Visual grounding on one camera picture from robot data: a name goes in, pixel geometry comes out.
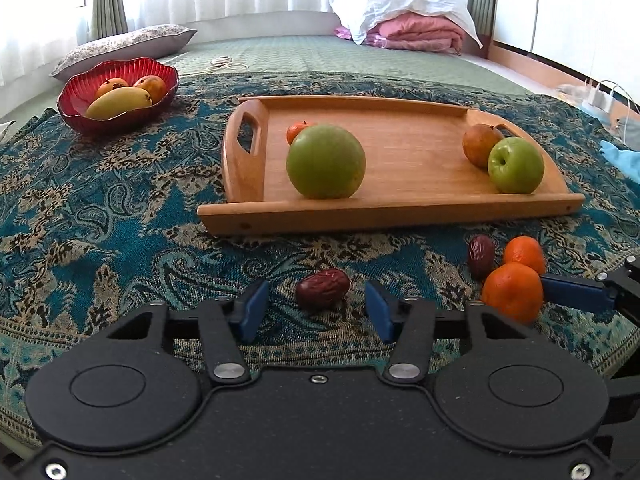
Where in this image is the small tangerine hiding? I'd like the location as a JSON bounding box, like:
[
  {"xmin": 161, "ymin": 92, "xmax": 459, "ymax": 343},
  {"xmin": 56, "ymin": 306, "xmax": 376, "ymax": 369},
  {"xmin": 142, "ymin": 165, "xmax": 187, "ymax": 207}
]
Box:
[
  {"xmin": 285, "ymin": 120, "xmax": 310, "ymax": 145},
  {"xmin": 502, "ymin": 236, "xmax": 547, "ymax": 275},
  {"xmin": 480, "ymin": 262, "xmax": 544, "ymax": 325}
]

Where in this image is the dark red date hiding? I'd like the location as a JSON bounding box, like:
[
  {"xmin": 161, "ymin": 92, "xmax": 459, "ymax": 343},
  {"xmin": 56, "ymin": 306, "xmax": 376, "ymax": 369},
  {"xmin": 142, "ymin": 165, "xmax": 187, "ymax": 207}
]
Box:
[
  {"xmin": 295, "ymin": 269, "xmax": 350, "ymax": 310},
  {"xmin": 468, "ymin": 234, "xmax": 496, "ymax": 281}
]

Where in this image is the green apple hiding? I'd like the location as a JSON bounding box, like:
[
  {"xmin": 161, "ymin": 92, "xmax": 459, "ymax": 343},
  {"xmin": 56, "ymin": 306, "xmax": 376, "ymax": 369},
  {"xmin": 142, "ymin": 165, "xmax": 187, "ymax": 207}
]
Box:
[{"xmin": 487, "ymin": 136, "xmax": 544, "ymax": 194}]

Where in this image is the large round green fruit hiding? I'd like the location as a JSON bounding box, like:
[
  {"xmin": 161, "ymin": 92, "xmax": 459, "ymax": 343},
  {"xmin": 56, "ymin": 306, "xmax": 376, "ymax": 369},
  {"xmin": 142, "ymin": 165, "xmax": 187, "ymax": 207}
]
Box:
[{"xmin": 285, "ymin": 124, "xmax": 367, "ymax": 200}]

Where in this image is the large dull orange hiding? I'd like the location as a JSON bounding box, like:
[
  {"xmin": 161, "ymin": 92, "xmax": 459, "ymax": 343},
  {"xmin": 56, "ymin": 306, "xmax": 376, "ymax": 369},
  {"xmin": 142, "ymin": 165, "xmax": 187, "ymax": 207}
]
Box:
[{"xmin": 462, "ymin": 124, "xmax": 504, "ymax": 170}]

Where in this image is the light blue cloth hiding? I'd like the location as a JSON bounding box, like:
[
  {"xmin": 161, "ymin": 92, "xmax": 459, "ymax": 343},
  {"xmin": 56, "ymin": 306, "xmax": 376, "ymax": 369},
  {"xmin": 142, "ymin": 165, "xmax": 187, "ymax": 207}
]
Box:
[{"xmin": 600, "ymin": 141, "xmax": 640, "ymax": 184}]

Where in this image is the wooden serving tray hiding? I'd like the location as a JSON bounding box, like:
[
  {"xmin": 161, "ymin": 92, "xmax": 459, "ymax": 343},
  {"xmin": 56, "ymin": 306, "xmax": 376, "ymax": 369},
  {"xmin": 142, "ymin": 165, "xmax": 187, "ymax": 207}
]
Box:
[{"xmin": 198, "ymin": 96, "xmax": 585, "ymax": 235}]

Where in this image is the teal paisley blanket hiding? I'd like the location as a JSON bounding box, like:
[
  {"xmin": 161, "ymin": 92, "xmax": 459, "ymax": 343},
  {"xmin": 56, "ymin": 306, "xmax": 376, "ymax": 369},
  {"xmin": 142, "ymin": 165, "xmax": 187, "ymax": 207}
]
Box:
[{"xmin": 1, "ymin": 72, "xmax": 639, "ymax": 455}]

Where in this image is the orange fruit in bowl right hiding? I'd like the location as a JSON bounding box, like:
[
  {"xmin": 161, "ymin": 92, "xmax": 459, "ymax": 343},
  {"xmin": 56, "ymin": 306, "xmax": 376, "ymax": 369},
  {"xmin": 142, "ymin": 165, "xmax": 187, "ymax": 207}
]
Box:
[{"xmin": 134, "ymin": 75, "xmax": 167, "ymax": 103}]

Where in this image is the orange fruit in bowl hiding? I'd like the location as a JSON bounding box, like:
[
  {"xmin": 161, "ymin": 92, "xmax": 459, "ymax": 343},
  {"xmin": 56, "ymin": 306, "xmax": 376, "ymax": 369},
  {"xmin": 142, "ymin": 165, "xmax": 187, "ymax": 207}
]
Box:
[
  {"xmin": 94, "ymin": 78, "xmax": 128, "ymax": 100},
  {"xmin": 134, "ymin": 75, "xmax": 167, "ymax": 103}
]

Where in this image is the yellow mango in bowl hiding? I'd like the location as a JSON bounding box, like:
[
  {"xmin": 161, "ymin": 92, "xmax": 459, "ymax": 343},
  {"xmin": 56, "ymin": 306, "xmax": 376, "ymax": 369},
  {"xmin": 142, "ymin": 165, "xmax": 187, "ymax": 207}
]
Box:
[{"xmin": 85, "ymin": 87, "xmax": 153, "ymax": 120}]

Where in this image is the green quilted mattress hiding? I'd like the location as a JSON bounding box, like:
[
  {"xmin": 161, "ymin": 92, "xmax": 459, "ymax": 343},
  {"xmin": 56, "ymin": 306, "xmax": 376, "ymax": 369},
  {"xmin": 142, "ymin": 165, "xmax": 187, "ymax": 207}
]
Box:
[{"xmin": 160, "ymin": 36, "xmax": 530, "ymax": 94}]

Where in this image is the red scalloped fruit bowl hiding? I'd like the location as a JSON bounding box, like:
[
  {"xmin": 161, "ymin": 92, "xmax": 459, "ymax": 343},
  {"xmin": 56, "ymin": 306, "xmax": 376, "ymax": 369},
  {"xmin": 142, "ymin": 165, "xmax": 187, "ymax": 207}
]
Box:
[{"xmin": 56, "ymin": 58, "xmax": 179, "ymax": 136}]

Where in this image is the orange fruit in bowl left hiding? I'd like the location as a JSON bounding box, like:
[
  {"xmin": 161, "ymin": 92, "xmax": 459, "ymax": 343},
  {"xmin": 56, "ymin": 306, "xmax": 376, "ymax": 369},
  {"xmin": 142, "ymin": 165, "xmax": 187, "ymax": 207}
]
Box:
[{"xmin": 94, "ymin": 78, "xmax": 128, "ymax": 100}]

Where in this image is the pink folded blanket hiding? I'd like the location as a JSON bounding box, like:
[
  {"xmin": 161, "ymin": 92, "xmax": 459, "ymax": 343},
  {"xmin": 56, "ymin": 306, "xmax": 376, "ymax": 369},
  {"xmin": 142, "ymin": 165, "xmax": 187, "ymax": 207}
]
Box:
[{"xmin": 362, "ymin": 12, "xmax": 475, "ymax": 54}]

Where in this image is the grey floral pillow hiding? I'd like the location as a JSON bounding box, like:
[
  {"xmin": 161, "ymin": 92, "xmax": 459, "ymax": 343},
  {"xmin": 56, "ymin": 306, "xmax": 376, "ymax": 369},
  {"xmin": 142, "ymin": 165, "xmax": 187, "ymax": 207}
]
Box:
[{"xmin": 50, "ymin": 24, "xmax": 198, "ymax": 82}]

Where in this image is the white crumpled duvet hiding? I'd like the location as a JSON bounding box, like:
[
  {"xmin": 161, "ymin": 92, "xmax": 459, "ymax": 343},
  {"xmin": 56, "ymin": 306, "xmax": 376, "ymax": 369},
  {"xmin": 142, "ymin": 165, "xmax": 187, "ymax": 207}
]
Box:
[{"xmin": 328, "ymin": 0, "xmax": 483, "ymax": 47}]

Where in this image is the green curtain left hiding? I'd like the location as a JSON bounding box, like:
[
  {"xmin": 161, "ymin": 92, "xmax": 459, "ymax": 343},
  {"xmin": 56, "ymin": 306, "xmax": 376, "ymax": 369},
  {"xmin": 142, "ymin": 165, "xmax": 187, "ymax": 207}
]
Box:
[{"xmin": 90, "ymin": 0, "xmax": 128, "ymax": 40}]

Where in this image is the white charger with cable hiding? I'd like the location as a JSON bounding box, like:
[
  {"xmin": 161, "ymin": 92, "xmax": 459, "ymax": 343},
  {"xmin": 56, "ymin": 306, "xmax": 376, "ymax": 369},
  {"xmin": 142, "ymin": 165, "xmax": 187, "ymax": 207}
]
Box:
[{"xmin": 582, "ymin": 79, "xmax": 639, "ymax": 151}]

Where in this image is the white cord on mattress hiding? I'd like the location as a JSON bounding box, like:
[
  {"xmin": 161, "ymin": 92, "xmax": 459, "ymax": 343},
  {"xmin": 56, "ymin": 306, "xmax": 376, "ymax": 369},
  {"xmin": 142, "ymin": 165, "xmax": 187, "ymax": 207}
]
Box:
[{"xmin": 206, "ymin": 55, "xmax": 251, "ymax": 73}]

